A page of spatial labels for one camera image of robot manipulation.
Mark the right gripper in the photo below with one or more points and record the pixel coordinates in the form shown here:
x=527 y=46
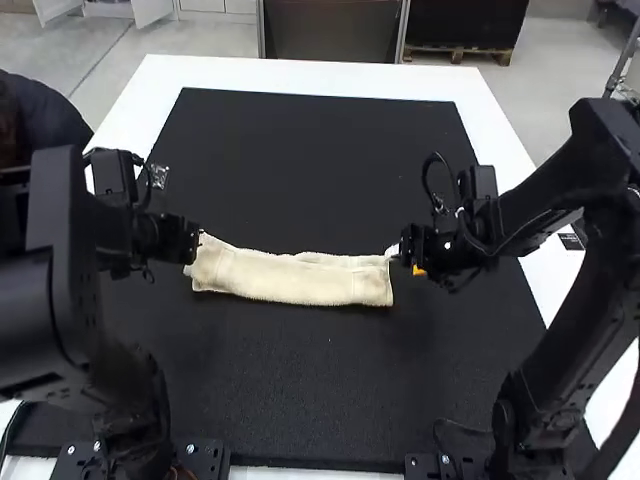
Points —
x=435 y=250

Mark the person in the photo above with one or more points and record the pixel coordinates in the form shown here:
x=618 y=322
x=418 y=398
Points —
x=45 y=115

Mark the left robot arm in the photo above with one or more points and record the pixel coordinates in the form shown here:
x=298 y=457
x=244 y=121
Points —
x=50 y=250

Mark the wooden pallet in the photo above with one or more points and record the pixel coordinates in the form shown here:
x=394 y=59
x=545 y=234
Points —
x=455 y=51

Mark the dark cabinet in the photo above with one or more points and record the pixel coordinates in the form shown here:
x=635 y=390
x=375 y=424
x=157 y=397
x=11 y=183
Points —
x=330 y=30

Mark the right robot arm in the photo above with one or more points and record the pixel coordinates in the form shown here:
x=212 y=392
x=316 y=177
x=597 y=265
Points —
x=575 y=210

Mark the pale towel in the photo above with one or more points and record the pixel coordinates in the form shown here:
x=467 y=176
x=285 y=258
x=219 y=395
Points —
x=280 y=275

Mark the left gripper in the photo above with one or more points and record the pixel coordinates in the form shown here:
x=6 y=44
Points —
x=165 y=237

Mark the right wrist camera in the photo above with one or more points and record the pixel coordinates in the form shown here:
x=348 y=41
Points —
x=482 y=181

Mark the black mat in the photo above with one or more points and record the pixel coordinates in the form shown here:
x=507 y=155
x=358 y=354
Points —
x=310 y=175

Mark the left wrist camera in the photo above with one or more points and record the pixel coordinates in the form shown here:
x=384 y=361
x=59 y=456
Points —
x=114 y=175

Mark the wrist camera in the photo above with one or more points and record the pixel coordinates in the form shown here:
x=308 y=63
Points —
x=482 y=181
x=114 y=175

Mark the metal stand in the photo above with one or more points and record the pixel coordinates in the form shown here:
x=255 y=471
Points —
x=620 y=60

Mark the black board stack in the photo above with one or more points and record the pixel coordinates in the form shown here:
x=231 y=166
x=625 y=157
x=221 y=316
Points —
x=465 y=22

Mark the white cupboard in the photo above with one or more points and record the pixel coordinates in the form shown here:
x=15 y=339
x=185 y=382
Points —
x=145 y=10

